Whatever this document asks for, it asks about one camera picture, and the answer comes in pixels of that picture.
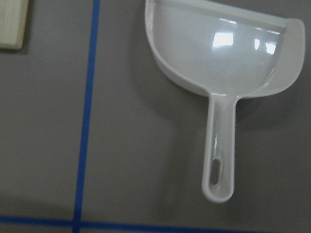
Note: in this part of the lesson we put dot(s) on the beige plastic dustpan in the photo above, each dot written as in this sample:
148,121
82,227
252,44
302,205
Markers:
224,53

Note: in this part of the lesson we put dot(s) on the bamboo cutting board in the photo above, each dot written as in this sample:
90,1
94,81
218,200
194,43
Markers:
13,14

